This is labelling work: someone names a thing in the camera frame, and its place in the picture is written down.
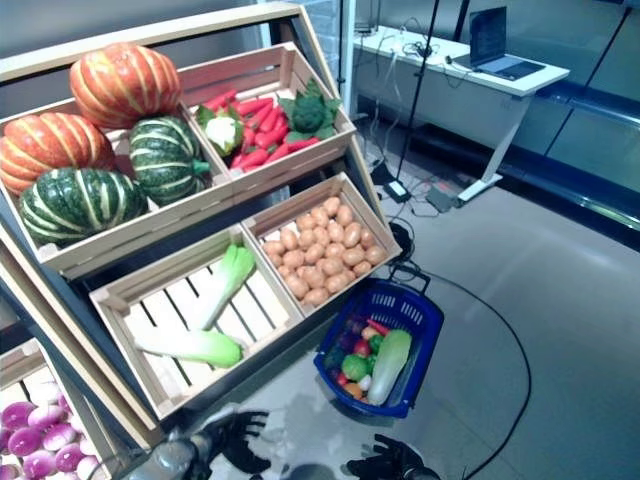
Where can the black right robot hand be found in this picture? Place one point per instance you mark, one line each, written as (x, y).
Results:
(392, 462)

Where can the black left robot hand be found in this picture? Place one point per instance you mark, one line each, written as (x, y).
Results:
(232, 435)

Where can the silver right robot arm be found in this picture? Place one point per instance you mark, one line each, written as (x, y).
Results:
(425, 475)

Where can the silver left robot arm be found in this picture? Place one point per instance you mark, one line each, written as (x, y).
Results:
(167, 460)

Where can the blue plastic shopping basket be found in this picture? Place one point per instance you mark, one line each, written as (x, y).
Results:
(400, 305)

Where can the orange vegetable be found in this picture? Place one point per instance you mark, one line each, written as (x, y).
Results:
(353, 390)

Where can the grey robot torso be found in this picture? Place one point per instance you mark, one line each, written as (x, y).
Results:
(307, 473)

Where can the white garlic bulb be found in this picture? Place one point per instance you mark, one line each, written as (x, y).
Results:
(365, 382)

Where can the pale green napa cabbage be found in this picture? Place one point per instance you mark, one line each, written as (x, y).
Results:
(390, 365)

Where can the large green bell pepper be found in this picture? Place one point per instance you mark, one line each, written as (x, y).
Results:
(355, 366)

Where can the red tomato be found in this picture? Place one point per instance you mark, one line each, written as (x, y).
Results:
(362, 348)

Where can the small green pepper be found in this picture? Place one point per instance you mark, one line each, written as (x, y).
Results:
(376, 343)

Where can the purple eggplant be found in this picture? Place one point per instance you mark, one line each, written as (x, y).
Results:
(346, 341)

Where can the red chili pepper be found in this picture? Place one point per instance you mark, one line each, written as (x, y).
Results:
(378, 327)

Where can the purple white turnip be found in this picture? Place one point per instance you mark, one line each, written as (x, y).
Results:
(69, 457)
(88, 467)
(24, 441)
(39, 464)
(46, 416)
(59, 436)
(7, 473)
(45, 392)
(17, 415)

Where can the brown potato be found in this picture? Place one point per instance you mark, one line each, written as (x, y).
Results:
(314, 253)
(367, 238)
(337, 283)
(320, 216)
(362, 268)
(306, 238)
(375, 255)
(321, 235)
(274, 248)
(352, 234)
(293, 258)
(334, 250)
(306, 221)
(335, 231)
(315, 276)
(297, 286)
(316, 297)
(289, 239)
(344, 215)
(332, 266)
(353, 256)
(331, 205)

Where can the slim green white bok choy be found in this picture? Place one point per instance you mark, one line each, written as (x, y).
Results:
(235, 270)

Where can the wooden crate with pumpkins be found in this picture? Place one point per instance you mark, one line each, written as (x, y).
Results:
(125, 241)

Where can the wooden crate with potatoes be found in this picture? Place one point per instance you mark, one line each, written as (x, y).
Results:
(375, 217)

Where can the grey power brick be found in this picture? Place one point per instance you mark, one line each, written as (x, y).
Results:
(442, 199)

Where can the black power adapter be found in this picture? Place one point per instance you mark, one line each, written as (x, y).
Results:
(396, 190)

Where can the large green striped pumpkin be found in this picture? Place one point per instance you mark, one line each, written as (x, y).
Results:
(80, 205)

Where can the red carrot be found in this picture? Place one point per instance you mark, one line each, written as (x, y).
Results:
(270, 119)
(302, 144)
(277, 153)
(249, 138)
(254, 106)
(280, 133)
(220, 100)
(254, 159)

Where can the wooden crate with carrots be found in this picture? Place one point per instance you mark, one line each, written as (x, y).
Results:
(300, 165)

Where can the green striped pumpkin with stem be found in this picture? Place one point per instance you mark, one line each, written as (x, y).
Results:
(165, 160)

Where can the white cauliflower with leaves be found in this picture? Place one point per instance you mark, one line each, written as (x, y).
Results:
(222, 130)

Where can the green broccoli with leaves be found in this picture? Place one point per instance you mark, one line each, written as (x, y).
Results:
(306, 116)

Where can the flat orange striped pumpkin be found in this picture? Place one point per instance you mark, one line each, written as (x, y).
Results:
(50, 145)

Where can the white desk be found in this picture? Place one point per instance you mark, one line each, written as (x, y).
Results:
(475, 110)

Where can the round orange striped pumpkin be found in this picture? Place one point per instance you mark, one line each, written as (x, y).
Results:
(120, 85)

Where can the black stand pole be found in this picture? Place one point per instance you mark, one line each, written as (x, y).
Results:
(419, 90)

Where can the wooden vegetable display stand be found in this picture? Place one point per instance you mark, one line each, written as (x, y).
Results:
(150, 35)

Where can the grey open laptop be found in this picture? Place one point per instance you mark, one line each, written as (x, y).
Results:
(487, 35)

